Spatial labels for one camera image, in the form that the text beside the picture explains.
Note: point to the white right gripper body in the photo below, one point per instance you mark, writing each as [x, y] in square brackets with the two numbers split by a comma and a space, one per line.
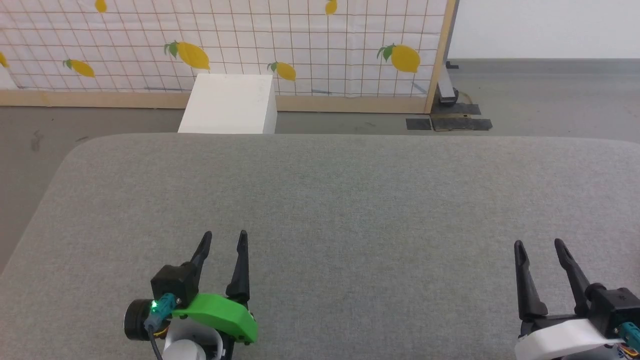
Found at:
[560, 340]

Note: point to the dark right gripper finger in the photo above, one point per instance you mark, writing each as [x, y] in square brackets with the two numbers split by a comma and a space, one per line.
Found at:
[527, 285]
[574, 275]

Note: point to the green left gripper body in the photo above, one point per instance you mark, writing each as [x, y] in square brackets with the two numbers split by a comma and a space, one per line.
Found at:
[220, 314]

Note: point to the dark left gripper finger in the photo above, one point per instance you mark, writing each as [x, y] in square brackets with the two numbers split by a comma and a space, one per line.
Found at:
[201, 255]
[240, 272]

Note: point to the grey fabric sofa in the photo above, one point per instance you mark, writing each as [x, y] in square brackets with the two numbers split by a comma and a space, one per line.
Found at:
[350, 210]

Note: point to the white box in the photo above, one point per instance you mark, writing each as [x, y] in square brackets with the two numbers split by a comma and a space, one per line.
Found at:
[227, 102]

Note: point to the black floor tape patch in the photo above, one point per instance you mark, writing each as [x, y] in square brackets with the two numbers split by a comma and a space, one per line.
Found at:
[450, 122]

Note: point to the grey metal screen stand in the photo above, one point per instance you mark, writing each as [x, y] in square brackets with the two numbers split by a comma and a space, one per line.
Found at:
[446, 90]

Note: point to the lemon print partition screen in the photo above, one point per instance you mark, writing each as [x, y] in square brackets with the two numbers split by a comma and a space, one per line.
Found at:
[250, 35]

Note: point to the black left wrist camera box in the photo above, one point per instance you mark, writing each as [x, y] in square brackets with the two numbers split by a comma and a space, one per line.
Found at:
[175, 282]

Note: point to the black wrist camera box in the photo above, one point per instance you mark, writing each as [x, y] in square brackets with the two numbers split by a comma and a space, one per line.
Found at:
[615, 305]
[175, 282]

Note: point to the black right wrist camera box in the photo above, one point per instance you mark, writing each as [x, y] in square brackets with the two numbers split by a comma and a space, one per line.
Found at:
[615, 305]

